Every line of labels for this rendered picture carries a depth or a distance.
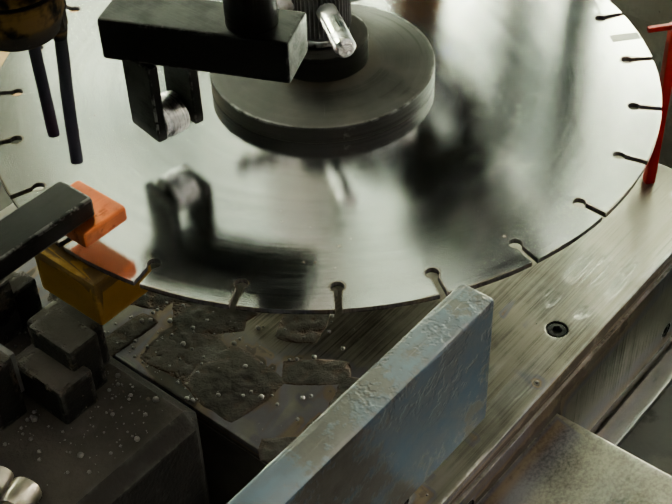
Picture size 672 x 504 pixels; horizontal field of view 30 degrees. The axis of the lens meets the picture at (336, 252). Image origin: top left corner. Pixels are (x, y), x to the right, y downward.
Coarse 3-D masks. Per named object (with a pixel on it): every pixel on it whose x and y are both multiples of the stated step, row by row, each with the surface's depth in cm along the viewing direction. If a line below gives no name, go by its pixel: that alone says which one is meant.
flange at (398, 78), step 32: (352, 32) 61; (384, 32) 63; (416, 32) 63; (320, 64) 59; (352, 64) 60; (384, 64) 61; (416, 64) 61; (224, 96) 60; (256, 96) 60; (288, 96) 59; (320, 96) 59; (352, 96) 59; (384, 96) 59; (416, 96) 59; (256, 128) 59; (288, 128) 58; (320, 128) 58; (352, 128) 58; (384, 128) 59
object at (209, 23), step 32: (128, 0) 54; (160, 0) 53; (192, 0) 53; (224, 0) 51; (256, 0) 50; (128, 32) 52; (160, 32) 52; (192, 32) 52; (224, 32) 51; (256, 32) 51; (288, 32) 51; (128, 64) 54; (160, 64) 53; (192, 64) 53; (224, 64) 52; (256, 64) 52; (288, 64) 51; (128, 96) 56; (160, 96) 54; (192, 96) 56; (160, 128) 55
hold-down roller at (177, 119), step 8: (168, 96) 56; (176, 96) 56; (168, 104) 56; (176, 104) 56; (184, 104) 56; (168, 112) 56; (176, 112) 56; (184, 112) 56; (168, 120) 56; (176, 120) 56; (184, 120) 56; (168, 128) 56; (176, 128) 56; (184, 128) 57; (168, 136) 56
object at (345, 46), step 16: (288, 0) 59; (304, 0) 58; (320, 0) 58; (336, 0) 58; (352, 0) 59; (320, 16) 58; (336, 16) 57; (320, 32) 59; (336, 32) 56; (336, 48) 56; (352, 48) 56
